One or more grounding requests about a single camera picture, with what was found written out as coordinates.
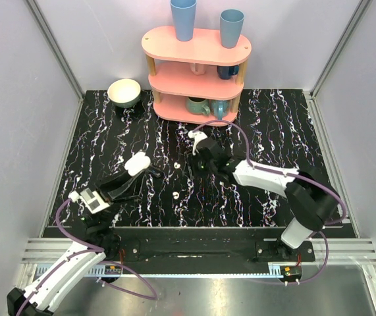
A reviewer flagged white oval charging case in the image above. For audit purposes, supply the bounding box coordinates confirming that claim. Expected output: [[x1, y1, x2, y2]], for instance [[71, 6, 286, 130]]
[[124, 151, 151, 176]]

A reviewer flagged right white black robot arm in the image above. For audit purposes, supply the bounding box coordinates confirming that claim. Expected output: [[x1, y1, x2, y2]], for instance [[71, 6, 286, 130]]
[[188, 132, 338, 261]]

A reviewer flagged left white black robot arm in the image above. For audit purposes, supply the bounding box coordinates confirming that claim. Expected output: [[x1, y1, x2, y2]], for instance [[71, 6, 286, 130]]
[[7, 169, 146, 315]]

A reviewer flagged blue butterfly ceramic mug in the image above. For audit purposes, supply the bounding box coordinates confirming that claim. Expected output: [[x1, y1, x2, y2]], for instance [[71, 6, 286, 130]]
[[211, 100, 230, 120]]

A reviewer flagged green speckled ceramic mug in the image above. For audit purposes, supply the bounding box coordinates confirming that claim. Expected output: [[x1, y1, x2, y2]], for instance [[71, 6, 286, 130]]
[[186, 97, 211, 116]]

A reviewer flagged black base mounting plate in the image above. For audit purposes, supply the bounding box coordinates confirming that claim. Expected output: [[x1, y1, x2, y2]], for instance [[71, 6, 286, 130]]
[[104, 227, 315, 267]]

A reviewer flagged pink three-tier wooden shelf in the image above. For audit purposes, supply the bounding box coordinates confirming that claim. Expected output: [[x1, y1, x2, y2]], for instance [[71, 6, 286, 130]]
[[141, 26, 252, 126]]

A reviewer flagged green white ceramic bowl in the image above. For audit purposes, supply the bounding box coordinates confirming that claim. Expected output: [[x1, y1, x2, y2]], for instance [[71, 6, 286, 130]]
[[107, 79, 142, 109]]

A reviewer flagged dark blue ceramic mug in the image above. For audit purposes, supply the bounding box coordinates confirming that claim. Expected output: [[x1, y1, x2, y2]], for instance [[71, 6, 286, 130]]
[[217, 65, 239, 80]]

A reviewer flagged pink ceramic mug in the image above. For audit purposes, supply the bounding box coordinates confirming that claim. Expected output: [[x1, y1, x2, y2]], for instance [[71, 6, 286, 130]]
[[190, 63, 207, 76]]

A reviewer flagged grey blue tall cup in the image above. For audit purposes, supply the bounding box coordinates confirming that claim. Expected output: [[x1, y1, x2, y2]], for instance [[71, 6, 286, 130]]
[[220, 9, 244, 49]]

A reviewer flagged light blue tall cup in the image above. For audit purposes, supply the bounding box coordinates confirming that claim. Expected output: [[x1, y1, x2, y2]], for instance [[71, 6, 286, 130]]
[[171, 0, 197, 41]]

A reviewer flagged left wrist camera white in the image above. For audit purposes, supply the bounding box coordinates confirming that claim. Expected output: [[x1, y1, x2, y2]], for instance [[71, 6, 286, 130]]
[[68, 188, 111, 214]]

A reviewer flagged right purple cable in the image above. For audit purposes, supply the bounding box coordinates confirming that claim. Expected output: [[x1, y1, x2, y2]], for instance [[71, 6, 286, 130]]
[[194, 119, 348, 284]]

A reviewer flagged aluminium frame rail front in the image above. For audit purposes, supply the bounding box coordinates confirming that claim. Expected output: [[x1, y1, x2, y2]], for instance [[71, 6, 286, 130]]
[[36, 263, 287, 278]]

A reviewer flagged right aluminium corner post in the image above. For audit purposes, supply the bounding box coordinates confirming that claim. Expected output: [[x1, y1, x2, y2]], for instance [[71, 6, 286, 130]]
[[309, 0, 373, 96]]

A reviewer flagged aluminium corner post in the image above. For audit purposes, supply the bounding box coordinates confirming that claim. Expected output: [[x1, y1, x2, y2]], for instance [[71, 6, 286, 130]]
[[26, 0, 85, 99], [309, 0, 373, 96]]

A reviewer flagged left aluminium corner post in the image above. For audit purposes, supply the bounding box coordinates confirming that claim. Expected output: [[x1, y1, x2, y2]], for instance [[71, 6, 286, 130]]
[[26, 0, 85, 99]]

